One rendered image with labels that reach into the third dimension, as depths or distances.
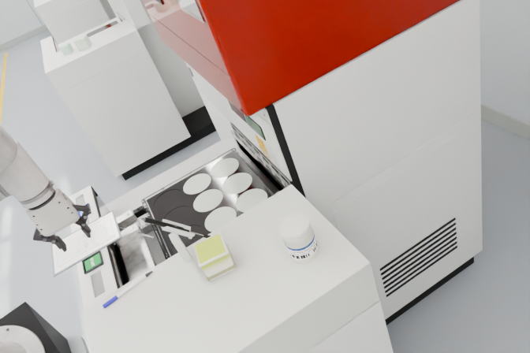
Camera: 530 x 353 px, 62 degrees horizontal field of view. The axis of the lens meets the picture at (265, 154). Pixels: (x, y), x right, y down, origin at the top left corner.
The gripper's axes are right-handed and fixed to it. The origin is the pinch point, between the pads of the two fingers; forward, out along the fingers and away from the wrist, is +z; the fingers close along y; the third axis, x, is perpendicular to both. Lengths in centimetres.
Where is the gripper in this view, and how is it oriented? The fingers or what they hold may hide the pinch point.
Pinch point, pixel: (74, 237)
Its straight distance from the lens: 131.4
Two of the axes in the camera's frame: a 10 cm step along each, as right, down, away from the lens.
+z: 3.0, 7.6, 5.8
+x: 4.4, 4.3, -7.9
